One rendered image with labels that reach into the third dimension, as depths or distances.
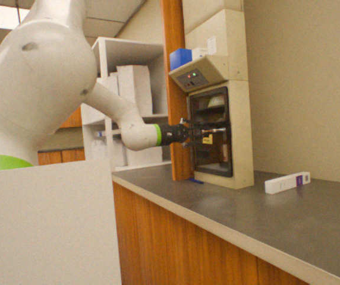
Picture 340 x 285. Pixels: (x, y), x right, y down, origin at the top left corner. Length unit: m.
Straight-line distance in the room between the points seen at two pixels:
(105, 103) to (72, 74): 0.59
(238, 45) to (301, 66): 0.38
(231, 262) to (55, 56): 0.70
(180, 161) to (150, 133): 0.47
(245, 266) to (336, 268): 0.26
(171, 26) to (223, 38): 0.40
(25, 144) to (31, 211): 0.16
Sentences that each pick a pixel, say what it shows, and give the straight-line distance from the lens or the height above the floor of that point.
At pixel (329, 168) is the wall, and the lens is 1.36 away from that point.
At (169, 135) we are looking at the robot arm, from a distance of 0.97.
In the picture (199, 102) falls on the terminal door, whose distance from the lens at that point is 1.26.
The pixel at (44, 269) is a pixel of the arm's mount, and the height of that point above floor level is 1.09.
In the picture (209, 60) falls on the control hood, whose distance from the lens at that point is 1.07.
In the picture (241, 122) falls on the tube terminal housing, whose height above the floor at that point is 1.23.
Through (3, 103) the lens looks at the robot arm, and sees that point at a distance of 0.39.
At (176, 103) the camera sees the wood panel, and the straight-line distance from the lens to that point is 1.38.
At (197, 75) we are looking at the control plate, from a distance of 1.18.
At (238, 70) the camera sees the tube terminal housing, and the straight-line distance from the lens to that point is 1.16.
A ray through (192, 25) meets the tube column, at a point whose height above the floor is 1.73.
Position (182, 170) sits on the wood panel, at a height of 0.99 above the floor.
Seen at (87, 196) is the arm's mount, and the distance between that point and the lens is 0.29.
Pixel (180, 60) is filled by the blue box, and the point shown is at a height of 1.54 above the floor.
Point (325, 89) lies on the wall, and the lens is 1.35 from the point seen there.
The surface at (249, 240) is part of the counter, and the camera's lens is 0.69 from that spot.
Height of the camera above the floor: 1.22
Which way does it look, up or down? 3 degrees down
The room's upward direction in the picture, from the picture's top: 4 degrees counter-clockwise
